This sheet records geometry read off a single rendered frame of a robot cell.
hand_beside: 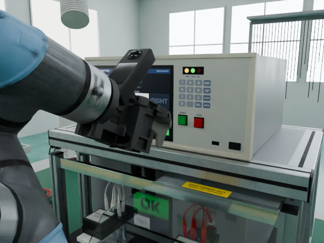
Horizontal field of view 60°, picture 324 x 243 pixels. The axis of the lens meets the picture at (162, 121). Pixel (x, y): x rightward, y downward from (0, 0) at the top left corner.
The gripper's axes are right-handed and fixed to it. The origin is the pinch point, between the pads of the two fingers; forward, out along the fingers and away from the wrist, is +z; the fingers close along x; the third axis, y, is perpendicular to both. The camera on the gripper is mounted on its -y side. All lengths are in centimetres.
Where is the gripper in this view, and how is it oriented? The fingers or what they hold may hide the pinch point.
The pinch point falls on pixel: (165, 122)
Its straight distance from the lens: 54.6
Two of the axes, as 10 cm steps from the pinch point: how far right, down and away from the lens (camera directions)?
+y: -2.2, 9.6, -1.8
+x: 8.5, 1.0, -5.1
